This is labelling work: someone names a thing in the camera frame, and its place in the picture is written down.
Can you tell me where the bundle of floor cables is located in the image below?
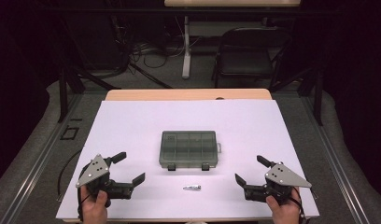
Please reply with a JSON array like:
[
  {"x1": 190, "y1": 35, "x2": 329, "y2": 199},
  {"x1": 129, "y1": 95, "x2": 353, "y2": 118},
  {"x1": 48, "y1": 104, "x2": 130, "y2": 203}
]
[{"x1": 129, "y1": 38, "x2": 200, "y2": 69}]

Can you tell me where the person's left hand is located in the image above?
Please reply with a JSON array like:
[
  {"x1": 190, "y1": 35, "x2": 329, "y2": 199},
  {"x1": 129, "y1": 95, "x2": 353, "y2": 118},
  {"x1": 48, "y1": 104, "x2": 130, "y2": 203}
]
[{"x1": 80, "y1": 186, "x2": 109, "y2": 224}]

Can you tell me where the right hand-held gripper cable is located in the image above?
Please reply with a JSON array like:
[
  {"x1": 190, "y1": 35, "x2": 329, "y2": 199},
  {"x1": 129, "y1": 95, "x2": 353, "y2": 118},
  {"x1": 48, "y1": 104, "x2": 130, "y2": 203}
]
[{"x1": 289, "y1": 186, "x2": 307, "y2": 224}]

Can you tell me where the aluminium floor rail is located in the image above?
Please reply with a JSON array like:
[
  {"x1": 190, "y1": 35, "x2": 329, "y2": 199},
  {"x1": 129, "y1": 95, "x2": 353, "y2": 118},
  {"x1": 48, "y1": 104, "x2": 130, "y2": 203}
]
[
  {"x1": 299, "y1": 92, "x2": 372, "y2": 224},
  {"x1": 1, "y1": 92, "x2": 84, "y2": 224}
]

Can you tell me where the thin black floor cable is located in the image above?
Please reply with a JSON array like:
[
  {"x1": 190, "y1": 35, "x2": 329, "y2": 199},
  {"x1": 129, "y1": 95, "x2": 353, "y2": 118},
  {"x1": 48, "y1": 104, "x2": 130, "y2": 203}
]
[{"x1": 56, "y1": 148, "x2": 84, "y2": 203}]

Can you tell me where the light wooden desk top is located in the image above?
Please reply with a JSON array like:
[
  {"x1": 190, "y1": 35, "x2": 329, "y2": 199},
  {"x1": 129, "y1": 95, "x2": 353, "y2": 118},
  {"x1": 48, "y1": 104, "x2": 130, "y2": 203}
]
[{"x1": 163, "y1": 0, "x2": 302, "y2": 7}]

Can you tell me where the grey plastic compartment box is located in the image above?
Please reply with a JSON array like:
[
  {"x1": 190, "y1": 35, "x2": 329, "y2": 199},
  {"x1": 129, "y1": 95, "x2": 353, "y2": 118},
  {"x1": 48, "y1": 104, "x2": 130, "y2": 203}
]
[{"x1": 159, "y1": 130, "x2": 222, "y2": 172}]

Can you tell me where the black metal stand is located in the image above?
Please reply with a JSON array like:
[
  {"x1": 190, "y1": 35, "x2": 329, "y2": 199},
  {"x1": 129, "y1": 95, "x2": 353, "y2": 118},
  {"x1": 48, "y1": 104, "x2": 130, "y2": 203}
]
[
  {"x1": 57, "y1": 66, "x2": 121, "y2": 124},
  {"x1": 269, "y1": 66, "x2": 324, "y2": 127}
]

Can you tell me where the person's right hand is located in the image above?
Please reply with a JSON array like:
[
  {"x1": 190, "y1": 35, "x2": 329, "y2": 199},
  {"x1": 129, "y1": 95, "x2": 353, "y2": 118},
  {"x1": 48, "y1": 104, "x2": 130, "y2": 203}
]
[{"x1": 266, "y1": 188, "x2": 302, "y2": 224}]

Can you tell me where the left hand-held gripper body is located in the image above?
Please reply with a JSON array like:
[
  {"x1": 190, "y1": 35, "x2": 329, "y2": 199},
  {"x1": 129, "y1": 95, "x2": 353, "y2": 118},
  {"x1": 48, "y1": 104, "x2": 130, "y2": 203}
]
[{"x1": 76, "y1": 154, "x2": 134, "y2": 208}]

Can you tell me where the left hand-held gripper cable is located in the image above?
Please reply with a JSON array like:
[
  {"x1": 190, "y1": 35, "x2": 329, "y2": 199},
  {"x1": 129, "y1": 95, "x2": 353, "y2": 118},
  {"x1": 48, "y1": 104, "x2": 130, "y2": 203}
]
[{"x1": 77, "y1": 164, "x2": 89, "y2": 222}]

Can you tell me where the hand-held gripper cable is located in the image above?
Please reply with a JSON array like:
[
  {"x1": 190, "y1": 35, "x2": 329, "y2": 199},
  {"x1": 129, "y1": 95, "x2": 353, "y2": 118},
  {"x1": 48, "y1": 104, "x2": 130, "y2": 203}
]
[
  {"x1": 289, "y1": 186, "x2": 307, "y2": 224},
  {"x1": 77, "y1": 164, "x2": 89, "y2": 222}
]

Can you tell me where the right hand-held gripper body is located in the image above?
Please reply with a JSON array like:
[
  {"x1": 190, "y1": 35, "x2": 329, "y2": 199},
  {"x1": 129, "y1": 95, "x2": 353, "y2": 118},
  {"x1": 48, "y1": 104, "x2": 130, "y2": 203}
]
[{"x1": 243, "y1": 161, "x2": 313, "y2": 206}]

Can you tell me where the wooden table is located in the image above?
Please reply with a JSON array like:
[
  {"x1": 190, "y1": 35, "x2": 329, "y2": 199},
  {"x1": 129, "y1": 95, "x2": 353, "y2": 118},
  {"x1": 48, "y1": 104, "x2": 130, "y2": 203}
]
[{"x1": 62, "y1": 88, "x2": 312, "y2": 224}]

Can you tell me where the black folding chair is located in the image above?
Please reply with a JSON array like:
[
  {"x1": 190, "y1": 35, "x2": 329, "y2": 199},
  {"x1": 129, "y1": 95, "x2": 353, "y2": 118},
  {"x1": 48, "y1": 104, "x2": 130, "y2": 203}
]
[{"x1": 211, "y1": 27, "x2": 293, "y2": 90}]

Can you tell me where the white board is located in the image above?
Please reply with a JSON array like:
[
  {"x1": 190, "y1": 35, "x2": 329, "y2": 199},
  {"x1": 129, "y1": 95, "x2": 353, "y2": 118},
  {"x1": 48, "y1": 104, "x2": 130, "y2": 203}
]
[{"x1": 56, "y1": 99, "x2": 320, "y2": 220}]

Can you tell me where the white desk leg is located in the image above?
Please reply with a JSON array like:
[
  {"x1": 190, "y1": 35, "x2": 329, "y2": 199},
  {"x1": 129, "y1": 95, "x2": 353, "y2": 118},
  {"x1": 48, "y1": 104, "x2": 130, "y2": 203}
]
[{"x1": 181, "y1": 15, "x2": 192, "y2": 80}]

